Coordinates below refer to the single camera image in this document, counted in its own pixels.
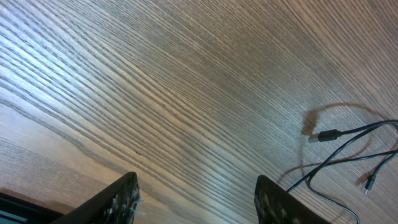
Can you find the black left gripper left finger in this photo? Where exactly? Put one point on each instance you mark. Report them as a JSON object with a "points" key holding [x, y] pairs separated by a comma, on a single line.
{"points": [[116, 204]]}

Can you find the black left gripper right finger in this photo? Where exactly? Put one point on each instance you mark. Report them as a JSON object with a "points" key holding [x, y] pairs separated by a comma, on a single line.
{"points": [[275, 206]]}

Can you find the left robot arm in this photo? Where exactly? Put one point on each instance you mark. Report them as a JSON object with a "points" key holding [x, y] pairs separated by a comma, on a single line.
{"points": [[15, 210]]}

